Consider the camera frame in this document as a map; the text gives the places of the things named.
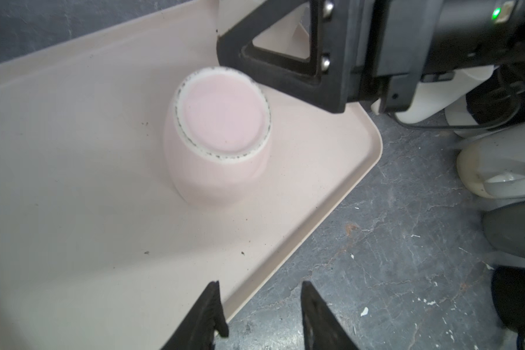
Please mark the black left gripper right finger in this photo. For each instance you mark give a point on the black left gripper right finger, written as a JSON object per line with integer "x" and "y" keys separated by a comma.
{"x": 321, "y": 330}

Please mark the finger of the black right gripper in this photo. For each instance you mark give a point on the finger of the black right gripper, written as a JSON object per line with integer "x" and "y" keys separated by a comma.
{"x": 321, "y": 79}

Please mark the grey mug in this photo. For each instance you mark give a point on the grey mug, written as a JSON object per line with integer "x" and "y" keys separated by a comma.
{"x": 504, "y": 228}

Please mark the beige tray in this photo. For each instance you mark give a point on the beige tray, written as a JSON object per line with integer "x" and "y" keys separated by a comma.
{"x": 97, "y": 249}

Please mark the black mug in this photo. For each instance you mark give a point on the black mug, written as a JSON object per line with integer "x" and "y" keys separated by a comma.
{"x": 508, "y": 295}

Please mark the cream speckled mug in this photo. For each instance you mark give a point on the cream speckled mug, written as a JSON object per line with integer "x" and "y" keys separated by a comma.
{"x": 494, "y": 166}

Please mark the white ribbed mug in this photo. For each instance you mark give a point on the white ribbed mug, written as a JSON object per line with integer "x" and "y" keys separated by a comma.
{"x": 431, "y": 98}

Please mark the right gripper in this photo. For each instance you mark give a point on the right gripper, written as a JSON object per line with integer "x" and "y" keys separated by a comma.
{"x": 404, "y": 43}

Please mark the pink mug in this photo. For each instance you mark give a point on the pink mug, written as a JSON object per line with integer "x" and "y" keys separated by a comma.
{"x": 217, "y": 136}

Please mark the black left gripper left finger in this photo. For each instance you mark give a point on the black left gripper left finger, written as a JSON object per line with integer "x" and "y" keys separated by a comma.
{"x": 206, "y": 318}

